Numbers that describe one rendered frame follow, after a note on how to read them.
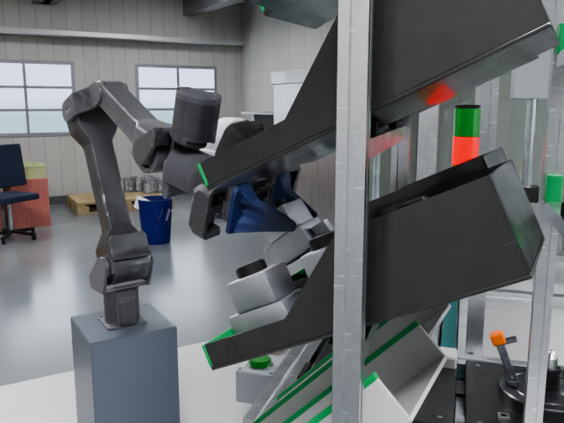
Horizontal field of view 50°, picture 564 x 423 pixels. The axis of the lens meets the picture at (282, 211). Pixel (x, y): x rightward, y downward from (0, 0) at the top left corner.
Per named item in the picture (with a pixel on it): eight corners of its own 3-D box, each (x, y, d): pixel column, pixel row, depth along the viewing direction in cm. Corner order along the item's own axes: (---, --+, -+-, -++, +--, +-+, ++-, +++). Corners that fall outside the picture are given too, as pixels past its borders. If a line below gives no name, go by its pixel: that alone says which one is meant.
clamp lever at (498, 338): (506, 382, 92) (489, 336, 92) (505, 376, 94) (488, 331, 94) (530, 376, 91) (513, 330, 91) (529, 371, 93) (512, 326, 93)
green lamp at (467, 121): (452, 137, 105) (454, 108, 104) (453, 135, 110) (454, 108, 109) (483, 137, 104) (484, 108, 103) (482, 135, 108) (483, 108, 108)
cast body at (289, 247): (275, 271, 71) (245, 221, 72) (295, 261, 75) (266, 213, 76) (325, 238, 66) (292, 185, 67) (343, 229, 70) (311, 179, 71)
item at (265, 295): (238, 348, 56) (211, 279, 57) (261, 332, 60) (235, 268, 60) (313, 326, 52) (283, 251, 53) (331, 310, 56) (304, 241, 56)
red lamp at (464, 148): (451, 165, 106) (452, 137, 105) (451, 162, 111) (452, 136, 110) (481, 166, 105) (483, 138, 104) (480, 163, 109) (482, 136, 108)
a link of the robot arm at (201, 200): (149, 214, 71) (155, 165, 68) (245, 185, 86) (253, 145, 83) (201, 241, 67) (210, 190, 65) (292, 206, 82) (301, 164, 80)
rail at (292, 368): (242, 479, 90) (242, 413, 88) (350, 299, 174) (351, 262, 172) (278, 486, 89) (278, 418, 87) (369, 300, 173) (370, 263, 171)
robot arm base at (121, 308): (97, 318, 101) (96, 284, 100) (135, 311, 105) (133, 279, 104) (108, 331, 95) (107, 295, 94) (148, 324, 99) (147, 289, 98)
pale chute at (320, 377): (250, 473, 71) (227, 442, 72) (298, 422, 82) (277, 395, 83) (425, 345, 59) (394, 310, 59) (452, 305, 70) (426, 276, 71)
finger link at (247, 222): (224, 234, 69) (232, 186, 67) (243, 227, 72) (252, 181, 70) (272, 258, 66) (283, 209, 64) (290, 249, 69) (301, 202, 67)
